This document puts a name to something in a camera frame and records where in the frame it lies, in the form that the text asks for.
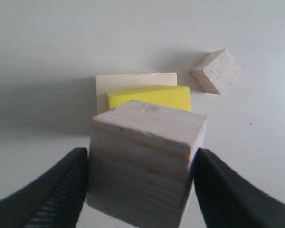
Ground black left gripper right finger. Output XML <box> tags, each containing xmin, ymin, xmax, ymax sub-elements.
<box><xmin>192</xmin><ymin>148</ymin><xmax>285</xmax><ymax>228</ymax></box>

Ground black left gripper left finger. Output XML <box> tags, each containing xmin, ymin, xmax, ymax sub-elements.
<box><xmin>0</xmin><ymin>147</ymin><xmax>88</xmax><ymax>228</ymax></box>

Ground medium wooden cube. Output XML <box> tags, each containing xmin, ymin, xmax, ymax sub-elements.
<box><xmin>86</xmin><ymin>100</ymin><xmax>207</xmax><ymax>228</ymax></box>

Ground yellow cube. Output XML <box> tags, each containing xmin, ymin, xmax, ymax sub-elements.
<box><xmin>106</xmin><ymin>85</ymin><xmax>191</xmax><ymax>112</ymax></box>

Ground large wooden cube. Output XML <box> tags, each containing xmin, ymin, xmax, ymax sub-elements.
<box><xmin>95</xmin><ymin>72</ymin><xmax>178</xmax><ymax>114</ymax></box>

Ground small wooden cube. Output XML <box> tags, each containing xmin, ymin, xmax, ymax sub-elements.
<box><xmin>190</xmin><ymin>49</ymin><xmax>243</xmax><ymax>94</ymax></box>

